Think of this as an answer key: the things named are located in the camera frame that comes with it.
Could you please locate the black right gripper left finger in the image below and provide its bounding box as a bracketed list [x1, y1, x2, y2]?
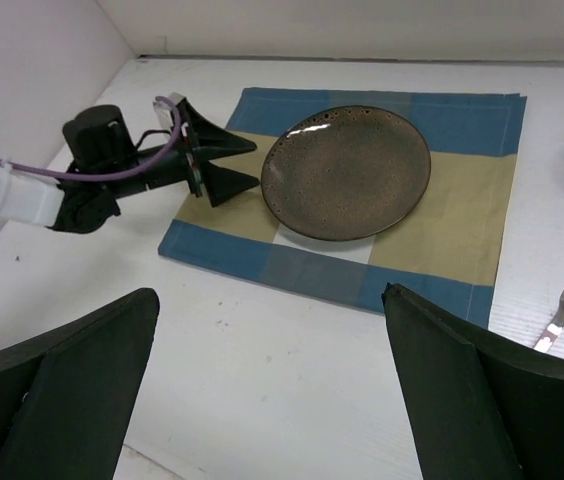
[0, 288, 159, 479]

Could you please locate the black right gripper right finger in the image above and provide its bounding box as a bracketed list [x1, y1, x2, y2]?
[382, 284, 564, 479]

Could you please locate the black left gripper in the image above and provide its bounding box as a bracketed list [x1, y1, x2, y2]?
[111, 99, 260, 207]

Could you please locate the brown ceramic plate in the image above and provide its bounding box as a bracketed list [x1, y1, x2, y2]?
[261, 105, 432, 242]

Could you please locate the blue beige checked placemat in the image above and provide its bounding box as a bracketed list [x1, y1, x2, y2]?
[158, 87, 526, 327]

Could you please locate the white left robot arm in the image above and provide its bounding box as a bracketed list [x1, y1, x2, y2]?
[0, 94, 259, 234]

